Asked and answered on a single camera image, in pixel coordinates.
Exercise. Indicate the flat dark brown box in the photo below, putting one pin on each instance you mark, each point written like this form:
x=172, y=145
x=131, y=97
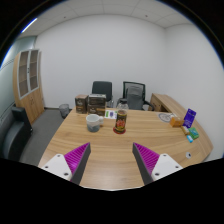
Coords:
x=96, y=99

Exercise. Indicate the white and green leaflet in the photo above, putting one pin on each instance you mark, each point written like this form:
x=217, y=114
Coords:
x=110, y=114

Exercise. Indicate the clear drink bottle black cap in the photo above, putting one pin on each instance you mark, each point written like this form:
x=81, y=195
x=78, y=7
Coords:
x=120, y=121

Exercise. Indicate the purple standing card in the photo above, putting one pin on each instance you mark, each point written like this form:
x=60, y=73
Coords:
x=189, y=118

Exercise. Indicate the ceiling light panel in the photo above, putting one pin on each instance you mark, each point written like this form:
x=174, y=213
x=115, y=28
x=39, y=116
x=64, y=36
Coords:
x=29, y=25

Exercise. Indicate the orange box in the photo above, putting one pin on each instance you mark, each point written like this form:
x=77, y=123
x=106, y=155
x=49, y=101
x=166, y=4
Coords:
x=176, y=122

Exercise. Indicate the small light blue box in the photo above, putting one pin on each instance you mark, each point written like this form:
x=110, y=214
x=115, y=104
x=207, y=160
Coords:
x=189, y=138

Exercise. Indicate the black mesh office chair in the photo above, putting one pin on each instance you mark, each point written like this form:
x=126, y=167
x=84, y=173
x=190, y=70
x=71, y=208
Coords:
x=133, y=83

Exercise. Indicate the white mug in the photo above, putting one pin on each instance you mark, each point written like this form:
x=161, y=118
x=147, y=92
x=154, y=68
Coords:
x=93, y=121

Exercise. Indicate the small yellow box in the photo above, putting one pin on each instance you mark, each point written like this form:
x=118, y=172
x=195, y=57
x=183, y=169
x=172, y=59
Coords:
x=185, y=130

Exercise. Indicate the grey backpack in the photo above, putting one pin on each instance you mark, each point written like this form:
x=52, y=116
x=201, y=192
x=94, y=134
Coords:
x=134, y=98

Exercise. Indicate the small dark brown carton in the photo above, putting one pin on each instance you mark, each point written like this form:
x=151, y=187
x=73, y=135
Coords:
x=81, y=104

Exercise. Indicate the green flat box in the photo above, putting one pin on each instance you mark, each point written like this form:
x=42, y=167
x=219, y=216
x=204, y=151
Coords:
x=193, y=133

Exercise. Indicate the wooden side desk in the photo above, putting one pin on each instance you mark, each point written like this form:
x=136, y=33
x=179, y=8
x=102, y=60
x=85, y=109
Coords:
x=165, y=101

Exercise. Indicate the black leather sofa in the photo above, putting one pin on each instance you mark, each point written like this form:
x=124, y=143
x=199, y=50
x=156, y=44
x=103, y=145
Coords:
x=13, y=135

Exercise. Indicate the wooden cabinet with glass doors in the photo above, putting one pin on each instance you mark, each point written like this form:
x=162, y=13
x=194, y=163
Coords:
x=30, y=101

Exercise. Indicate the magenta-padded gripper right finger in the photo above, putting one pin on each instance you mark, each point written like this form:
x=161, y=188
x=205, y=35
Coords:
x=149, y=158

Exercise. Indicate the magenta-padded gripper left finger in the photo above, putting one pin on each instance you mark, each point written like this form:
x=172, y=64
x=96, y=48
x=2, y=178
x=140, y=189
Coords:
x=76, y=157

